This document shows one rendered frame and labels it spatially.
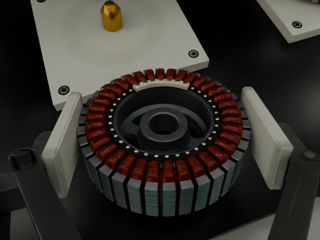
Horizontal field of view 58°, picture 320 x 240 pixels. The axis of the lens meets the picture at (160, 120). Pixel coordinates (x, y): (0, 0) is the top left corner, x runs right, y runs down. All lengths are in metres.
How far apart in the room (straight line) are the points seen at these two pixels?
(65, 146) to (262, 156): 0.11
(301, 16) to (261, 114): 0.19
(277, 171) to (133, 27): 0.21
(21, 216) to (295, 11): 0.32
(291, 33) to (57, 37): 0.24
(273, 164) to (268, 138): 0.01
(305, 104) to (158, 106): 0.14
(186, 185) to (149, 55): 0.16
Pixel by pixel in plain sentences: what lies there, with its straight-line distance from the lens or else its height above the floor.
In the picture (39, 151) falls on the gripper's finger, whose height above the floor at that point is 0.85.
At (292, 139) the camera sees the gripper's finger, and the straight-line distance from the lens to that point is 0.18.
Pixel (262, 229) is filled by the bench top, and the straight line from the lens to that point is 0.27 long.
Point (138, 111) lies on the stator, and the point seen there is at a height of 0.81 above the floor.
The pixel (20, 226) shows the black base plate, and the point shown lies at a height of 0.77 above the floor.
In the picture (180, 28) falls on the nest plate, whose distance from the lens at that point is 0.31.
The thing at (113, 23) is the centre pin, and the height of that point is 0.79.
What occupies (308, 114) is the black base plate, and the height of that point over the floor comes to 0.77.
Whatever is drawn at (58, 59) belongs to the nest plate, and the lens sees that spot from 0.30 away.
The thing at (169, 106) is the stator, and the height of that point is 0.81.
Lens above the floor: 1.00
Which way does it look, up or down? 62 degrees down
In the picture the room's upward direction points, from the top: 1 degrees clockwise
